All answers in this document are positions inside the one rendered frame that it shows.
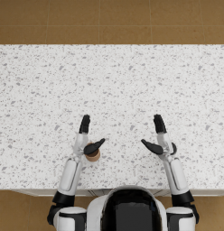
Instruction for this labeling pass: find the robot body with dark dome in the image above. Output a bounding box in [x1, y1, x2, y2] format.
[86, 185, 169, 231]

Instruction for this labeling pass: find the brown paper cup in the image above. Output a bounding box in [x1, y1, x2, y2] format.
[85, 142, 101, 162]

